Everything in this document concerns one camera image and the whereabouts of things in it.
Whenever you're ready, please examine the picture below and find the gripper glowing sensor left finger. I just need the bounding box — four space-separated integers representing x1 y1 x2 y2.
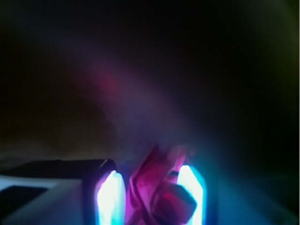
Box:
0 159 126 225

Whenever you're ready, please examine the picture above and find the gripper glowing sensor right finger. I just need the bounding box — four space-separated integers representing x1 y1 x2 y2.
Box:
177 165 218 225

